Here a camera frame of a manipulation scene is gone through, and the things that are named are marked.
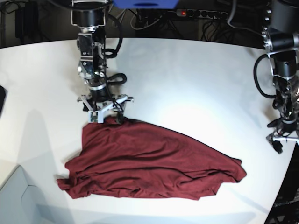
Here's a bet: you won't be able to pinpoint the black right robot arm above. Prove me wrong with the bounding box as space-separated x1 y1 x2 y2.
71 0 131 124

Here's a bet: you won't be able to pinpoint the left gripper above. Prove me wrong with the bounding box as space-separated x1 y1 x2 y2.
272 117 299 154

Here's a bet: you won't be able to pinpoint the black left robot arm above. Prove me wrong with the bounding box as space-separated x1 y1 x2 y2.
253 0 299 154

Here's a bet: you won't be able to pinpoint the white cable loops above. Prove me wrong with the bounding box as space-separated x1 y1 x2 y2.
112 9 164 30

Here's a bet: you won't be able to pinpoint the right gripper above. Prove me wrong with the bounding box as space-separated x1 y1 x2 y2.
88 84 124 125

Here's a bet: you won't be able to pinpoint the black power strip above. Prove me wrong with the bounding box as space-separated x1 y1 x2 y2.
176 9 228 20

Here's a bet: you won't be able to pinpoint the blue box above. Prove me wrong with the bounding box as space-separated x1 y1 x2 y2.
113 0 179 9

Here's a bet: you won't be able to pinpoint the black box on floor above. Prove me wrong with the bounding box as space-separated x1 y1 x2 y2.
14 1 39 40

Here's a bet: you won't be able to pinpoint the white bin at corner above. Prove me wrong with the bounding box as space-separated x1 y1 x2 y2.
0 166 42 224

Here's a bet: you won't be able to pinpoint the dark red t-shirt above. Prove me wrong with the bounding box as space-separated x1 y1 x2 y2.
57 117 246 200

